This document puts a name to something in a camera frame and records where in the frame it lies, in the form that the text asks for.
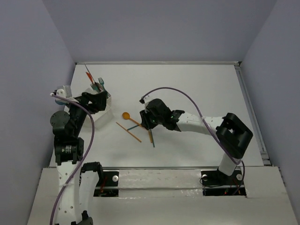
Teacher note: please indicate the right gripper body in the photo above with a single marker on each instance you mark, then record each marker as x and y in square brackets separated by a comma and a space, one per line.
[150, 120]

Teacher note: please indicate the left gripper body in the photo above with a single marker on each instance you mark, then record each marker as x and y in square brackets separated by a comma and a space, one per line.
[93, 101]

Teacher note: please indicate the teal fork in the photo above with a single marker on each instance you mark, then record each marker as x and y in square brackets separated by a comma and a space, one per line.
[104, 85]
[97, 87]

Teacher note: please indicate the orange plastic knife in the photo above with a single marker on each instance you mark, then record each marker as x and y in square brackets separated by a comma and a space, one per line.
[90, 77]

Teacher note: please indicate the blue plastic spoon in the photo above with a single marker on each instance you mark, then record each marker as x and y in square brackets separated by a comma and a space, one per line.
[59, 102]

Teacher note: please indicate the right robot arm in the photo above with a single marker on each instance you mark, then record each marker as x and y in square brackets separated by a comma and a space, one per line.
[228, 131]

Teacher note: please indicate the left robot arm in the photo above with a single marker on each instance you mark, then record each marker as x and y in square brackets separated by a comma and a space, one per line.
[77, 179]

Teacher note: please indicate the orange chopstick middle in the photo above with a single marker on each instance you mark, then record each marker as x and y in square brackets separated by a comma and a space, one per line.
[150, 137]

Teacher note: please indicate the orange chopstick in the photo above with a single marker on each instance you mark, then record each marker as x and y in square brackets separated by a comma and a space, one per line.
[150, 137]
[128, 132]

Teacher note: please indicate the white utensil caddy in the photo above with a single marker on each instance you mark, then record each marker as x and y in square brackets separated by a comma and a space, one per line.
[100, 117]

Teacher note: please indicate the orange chopstick left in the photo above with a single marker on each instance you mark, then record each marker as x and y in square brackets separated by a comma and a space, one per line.
[128, 132]

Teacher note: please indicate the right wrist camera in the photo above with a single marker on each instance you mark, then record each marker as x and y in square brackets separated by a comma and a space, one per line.
[145, 101]

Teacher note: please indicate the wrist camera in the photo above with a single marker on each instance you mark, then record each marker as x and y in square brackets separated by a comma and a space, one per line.
[63, 91]
[145, 101]

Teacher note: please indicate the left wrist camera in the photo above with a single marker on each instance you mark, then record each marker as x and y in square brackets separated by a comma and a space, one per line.
[63, 91]

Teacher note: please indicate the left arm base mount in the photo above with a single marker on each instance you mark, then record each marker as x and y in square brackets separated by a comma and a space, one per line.
[108, 186]

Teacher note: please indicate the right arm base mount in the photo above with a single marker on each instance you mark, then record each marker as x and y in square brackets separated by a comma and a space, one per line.
[215, 183]

